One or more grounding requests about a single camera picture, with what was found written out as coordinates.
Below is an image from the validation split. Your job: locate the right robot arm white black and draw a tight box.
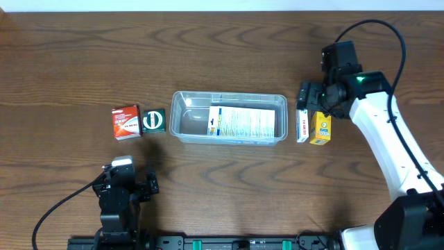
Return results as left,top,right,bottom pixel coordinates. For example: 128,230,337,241
296,42,443,250

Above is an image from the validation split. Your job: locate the yellow box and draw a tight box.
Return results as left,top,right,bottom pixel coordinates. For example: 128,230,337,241
309,111,332,145

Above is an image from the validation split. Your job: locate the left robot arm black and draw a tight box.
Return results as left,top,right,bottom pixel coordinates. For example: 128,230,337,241
93,156,159,247

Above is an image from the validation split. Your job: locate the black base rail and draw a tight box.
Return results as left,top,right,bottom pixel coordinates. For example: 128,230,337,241
67,234,346,250

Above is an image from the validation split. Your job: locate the dark green small box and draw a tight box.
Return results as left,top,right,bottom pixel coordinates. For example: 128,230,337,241
142,109,166,133

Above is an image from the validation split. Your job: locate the clear plastic container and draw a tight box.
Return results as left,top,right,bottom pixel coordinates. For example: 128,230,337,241
169,91,288,146

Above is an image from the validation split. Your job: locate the slim white blue box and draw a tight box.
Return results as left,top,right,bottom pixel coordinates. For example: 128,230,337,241
296,109,309,143

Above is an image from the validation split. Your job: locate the red orange small box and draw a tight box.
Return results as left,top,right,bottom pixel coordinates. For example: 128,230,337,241
112,106,142,140

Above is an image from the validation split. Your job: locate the large blue white box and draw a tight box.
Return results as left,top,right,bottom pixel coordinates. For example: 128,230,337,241
207,106,275,138

